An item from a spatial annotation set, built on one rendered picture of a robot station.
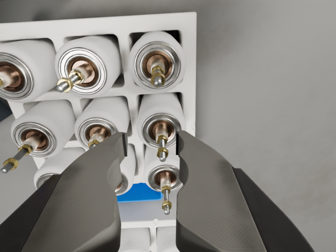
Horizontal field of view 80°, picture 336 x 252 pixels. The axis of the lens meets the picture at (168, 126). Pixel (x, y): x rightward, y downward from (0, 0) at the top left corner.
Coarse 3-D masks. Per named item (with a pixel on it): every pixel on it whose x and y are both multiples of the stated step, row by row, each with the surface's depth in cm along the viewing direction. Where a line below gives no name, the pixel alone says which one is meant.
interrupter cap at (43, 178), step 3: (42, 174) 42; (45, 174) 41; (48, 174) 41; (51, 174) 41; (39, 177) 42; (42, 177) 42; (45, 177) 42; (48, 177) 42; (36, 180) 42; (39, 180) 42; (42, 180) 42; (45, 180) 42; (36, 183) 42; (39, 183) 42; (42, 183) 42; (36, 186) 43; (39, 186) 43
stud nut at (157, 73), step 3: (156, 72) 25; (159, 72) 25; (153, 75) 25; (156, 75) 25; (159, 75) 25; (162, 75) 25; (153, 78) 25; (162, 78) 25; (153, 81) 25; (162, 81) 25; (153, 84) 25; (162, 84) 25
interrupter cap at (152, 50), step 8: (144, 48) 31; (152, 48) 31; (160, 48) 31; (168, 48) 31; (136, 56) 31; (144, 56) 32; (152, 56) 32; (160, 56) 32; (168, 56) 32; (176, 56) 32; (136, 64) 32; (144, 64) 32; (168, 64) 33; (176, 64) 32; (136, 72) 33; (144, 72) 33; (168, 72) 33; (176, 72) 33; (144, 80) 33; (168, 80) 34; (152, 88) 34; (160, 88) 34
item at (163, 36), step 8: (152, 32) 33; (160, 32) 33; (144, 40) 31; (152, 40) 31; (160, 40) 31; (168, 40) 31; (136, 48) 31; (176, 48) 32; (184, 56) 33; (128, 64) 33; (184, 64) 33; (184, 72) 34; (136, 80) 34; (176, 80) 34; (144, 88) 35; (168, 88) 35
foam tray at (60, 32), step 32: (0, 32) 36; (32, 32) 36; (64, 32) 36; (96, 32) 36; (128, 32) 37; (192, 32) 37; (192, 64) 40; (64, 96) 42; (128, 96) 42; (192, 96) 43; (128, 128) 50; (192, 128) 47
